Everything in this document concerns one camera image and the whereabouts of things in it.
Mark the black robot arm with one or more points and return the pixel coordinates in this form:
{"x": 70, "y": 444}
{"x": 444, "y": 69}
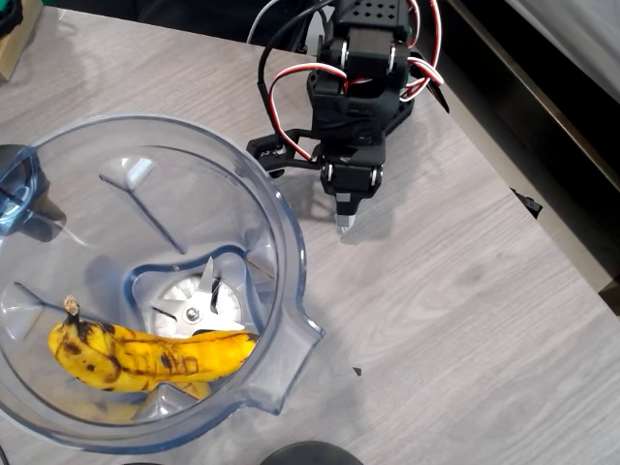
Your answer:
{"x": 370, "y": 53}

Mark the clear plastic blender jar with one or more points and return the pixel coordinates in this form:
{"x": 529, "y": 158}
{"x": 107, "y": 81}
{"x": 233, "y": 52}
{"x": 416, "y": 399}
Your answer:
{"x": 72, "y": 242}

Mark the dark brown furniture corner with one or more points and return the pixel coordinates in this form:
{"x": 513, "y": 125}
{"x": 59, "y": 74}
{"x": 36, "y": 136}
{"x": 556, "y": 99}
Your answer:
{"x": 611, "y": 295}

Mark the black table edge clip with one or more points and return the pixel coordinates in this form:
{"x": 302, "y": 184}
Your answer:
{"x": 530, "y": 204}

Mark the dark metal rail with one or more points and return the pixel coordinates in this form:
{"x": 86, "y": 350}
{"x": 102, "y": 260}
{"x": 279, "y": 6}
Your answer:
{"x": 535, "y": 92}

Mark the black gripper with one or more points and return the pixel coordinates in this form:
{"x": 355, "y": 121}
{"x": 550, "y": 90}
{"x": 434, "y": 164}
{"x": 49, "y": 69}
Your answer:
{"x": 350, "y": 178}

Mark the spotted yellow banana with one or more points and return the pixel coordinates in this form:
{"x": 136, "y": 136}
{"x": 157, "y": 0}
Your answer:
{"x": 145, "y": 358}

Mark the green table clamp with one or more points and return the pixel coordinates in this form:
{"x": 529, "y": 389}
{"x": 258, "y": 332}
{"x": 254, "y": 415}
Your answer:
{"x": 411, "y": 96}

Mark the black round lid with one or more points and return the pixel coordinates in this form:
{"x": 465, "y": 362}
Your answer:
{"x": 310, "y": 455}

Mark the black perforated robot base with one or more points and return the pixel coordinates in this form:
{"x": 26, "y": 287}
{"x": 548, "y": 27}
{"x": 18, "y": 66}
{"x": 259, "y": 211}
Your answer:
{"x": 399, "y": 114}

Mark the black object on box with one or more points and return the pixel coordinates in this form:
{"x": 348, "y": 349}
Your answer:
{"x": 9, "y": 17}

